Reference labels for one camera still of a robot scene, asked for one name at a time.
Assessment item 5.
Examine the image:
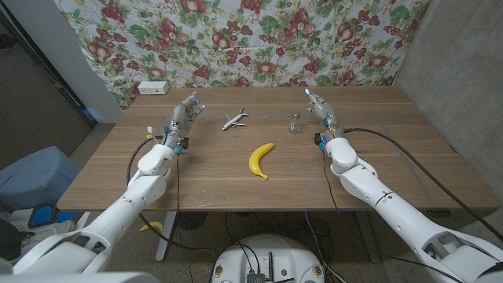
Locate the small yellow floor object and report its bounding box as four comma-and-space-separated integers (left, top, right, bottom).
139, 220, 164, 233

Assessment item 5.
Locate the white table leg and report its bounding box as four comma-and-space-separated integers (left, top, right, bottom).
155, 211, 178, 263

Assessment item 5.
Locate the yellow banana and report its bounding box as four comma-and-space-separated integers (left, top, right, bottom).
248, 142, 275, 182

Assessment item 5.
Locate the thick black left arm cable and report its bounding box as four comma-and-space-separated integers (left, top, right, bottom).
126, 136, 219, 252

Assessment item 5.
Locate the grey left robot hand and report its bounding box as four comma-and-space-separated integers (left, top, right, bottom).
161, 90, 207, 155

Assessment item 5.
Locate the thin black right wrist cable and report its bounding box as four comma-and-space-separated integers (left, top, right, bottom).
321, 151, 341, 213

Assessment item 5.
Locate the blue-grey plastic bin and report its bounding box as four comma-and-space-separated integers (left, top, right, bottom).
0, 145, 82, 211

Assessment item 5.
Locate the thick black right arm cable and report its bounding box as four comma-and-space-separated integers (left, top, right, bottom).
342, 127, 503, 243

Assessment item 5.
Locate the clear glass salt shaker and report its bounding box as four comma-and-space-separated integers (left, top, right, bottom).
289, 112, 302, 135

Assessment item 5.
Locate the grey sneaker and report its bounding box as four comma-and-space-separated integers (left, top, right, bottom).
15, 219, 78, 255

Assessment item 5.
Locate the white power strip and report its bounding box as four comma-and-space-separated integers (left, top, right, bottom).
137, 80, 171, 96

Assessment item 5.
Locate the grey table leg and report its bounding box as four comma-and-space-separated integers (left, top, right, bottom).
353, 211, 382, 263

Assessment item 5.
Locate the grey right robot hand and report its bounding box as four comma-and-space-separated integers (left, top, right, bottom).
303, 88, 345, 153

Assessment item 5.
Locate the black round floor fan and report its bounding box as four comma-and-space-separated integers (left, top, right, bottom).
175, 211, 208, 231

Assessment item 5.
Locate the black door frame strip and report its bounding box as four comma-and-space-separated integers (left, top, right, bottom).
0, 7, 98, 129

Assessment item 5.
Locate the blue padded black item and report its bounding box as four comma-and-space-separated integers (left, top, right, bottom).
28, 202, 78, 229

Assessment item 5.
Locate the white toy airplane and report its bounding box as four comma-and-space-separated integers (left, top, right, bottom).
222, 107, 249, 131

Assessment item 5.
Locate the black bag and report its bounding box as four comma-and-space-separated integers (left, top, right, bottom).
0, 218, 27, 263

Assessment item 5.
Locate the floral fruit print backdrop cloth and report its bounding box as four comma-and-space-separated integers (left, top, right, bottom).
54, 0, 431, 111

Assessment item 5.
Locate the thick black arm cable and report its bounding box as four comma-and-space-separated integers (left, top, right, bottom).
342, 127, 503, 243
126, 136, 219, 252

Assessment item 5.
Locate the white robot torso base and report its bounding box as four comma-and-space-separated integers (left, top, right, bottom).
211, 233, 326, 283

